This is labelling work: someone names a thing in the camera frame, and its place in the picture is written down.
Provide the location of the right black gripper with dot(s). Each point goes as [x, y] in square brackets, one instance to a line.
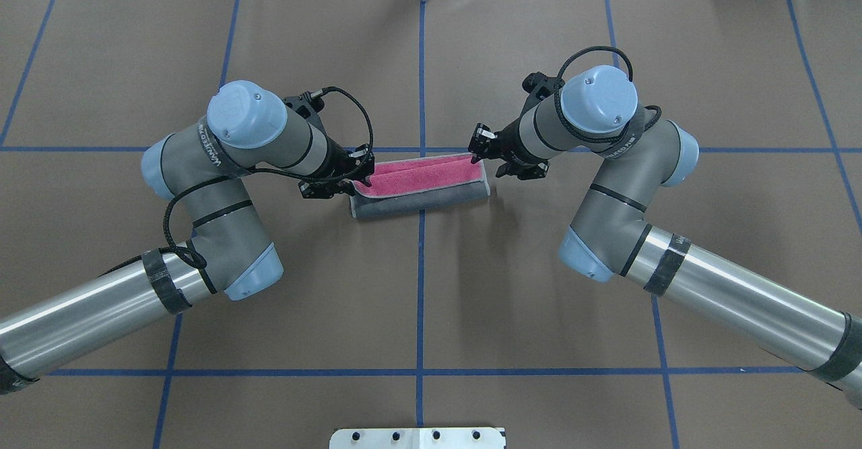
[506, 142]

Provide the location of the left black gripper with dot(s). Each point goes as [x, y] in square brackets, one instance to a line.
[337, 164]

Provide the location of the pink towel grey trim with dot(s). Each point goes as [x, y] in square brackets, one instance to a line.
[406, 186]

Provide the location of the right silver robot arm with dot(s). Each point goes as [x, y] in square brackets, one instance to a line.
[608, 236]

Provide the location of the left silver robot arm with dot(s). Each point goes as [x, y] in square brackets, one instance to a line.
[215, 239]

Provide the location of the blue tape line lengthwise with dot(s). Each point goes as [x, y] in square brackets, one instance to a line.
[422, 125]

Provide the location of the blue tape line crosswise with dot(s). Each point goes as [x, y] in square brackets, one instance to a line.
[811, 150]

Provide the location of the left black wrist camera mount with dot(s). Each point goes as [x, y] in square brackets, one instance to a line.
[308, 105]

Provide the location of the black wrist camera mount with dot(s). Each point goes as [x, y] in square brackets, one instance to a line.
[308, 105]
[539, 86]

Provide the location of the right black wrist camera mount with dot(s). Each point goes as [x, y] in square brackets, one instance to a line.
[539, 86]

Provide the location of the white pedestal column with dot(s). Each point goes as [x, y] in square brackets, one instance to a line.
[419, 437]

